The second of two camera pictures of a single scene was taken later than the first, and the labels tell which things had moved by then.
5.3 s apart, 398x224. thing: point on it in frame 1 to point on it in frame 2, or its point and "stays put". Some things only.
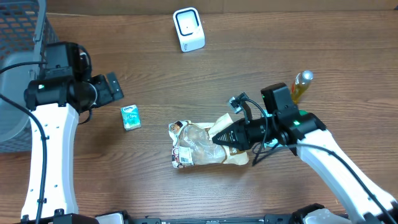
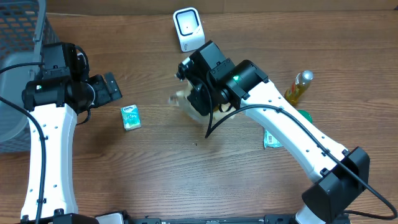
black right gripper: (244, 141) to (198, 100)
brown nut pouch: (192, 144) to (222, 111)
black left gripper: (113, 86) stays put
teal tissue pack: (130, 117) stays put
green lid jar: (302, 112) stays put
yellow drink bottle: (302, 80) stays put
